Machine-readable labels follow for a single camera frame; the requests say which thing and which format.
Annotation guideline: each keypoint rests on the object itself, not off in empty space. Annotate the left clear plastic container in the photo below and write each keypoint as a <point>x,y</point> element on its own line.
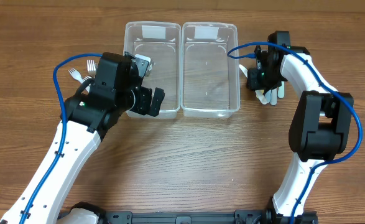
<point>160,41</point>

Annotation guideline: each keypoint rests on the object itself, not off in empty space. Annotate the white plastic fork left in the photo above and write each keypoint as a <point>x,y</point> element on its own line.
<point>77,76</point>

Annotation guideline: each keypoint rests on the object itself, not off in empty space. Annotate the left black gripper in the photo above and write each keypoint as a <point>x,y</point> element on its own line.
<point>145,101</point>

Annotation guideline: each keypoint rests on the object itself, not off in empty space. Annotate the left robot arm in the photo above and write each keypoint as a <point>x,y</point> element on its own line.
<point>86,117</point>

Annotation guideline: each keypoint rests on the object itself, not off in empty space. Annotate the metal fork tall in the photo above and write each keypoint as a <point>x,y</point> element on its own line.
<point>91,67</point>

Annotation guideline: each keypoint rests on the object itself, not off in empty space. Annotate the right clear plastic container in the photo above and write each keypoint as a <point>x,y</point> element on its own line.
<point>210,79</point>

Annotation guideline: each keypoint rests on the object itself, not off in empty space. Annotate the pale blue plastic knife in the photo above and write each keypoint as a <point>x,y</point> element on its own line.
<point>273,97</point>

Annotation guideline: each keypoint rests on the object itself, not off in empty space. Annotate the white plastic knife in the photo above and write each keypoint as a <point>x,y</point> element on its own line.
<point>259,93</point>

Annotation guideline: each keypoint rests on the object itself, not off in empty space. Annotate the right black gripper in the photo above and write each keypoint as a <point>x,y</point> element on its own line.
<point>255,82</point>

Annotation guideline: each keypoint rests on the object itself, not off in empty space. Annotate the teal plastic knife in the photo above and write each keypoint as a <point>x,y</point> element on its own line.
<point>281,90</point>

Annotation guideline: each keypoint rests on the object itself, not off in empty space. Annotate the clear plastic container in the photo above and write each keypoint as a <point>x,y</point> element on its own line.
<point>160,41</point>
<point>210,79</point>

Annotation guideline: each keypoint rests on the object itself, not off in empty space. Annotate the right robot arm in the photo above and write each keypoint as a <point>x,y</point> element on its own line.
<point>320,125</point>

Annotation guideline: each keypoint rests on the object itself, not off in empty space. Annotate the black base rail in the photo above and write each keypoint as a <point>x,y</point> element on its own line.
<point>237,217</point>

